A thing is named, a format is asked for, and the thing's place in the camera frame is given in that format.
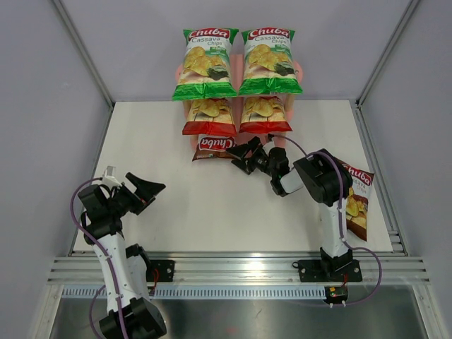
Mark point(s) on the red Chuba chips bag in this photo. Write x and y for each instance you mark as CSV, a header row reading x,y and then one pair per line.
x,y
262,115
211,117

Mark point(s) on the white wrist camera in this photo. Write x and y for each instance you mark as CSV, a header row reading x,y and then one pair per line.
x,y
270,139
109,178

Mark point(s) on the brown Chuba chips bag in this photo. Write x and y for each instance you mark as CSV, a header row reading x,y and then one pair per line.
x,y
213,147
358,200

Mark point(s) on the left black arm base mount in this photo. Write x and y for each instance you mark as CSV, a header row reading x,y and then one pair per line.
x,y
160,271

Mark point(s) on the white slotted cable duct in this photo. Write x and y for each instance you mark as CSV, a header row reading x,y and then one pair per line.
x,y
167,292

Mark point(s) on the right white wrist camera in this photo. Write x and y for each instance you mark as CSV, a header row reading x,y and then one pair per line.
x,y
270,139

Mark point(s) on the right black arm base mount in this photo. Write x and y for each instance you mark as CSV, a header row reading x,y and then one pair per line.
x,y
310,271

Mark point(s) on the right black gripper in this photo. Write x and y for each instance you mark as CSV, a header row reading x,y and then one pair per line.
x,y
241,150

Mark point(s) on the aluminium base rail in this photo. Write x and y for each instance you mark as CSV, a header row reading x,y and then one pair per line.
x,y
233,268

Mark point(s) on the green Chuba chips bag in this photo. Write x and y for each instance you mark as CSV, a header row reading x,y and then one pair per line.
x,y
268,62
206,68

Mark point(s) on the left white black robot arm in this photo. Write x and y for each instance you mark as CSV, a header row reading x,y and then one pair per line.
x,y
130,312

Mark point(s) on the pink three-tier wooden shelf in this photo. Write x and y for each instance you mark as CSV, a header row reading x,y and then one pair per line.
x,y
237,64

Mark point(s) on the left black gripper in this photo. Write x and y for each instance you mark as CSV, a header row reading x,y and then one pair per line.
x,y
149,189

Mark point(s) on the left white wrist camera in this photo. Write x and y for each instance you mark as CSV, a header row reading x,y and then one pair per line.
x,y
109,178

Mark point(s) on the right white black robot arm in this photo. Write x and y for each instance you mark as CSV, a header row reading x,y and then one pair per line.
x,y
327,182

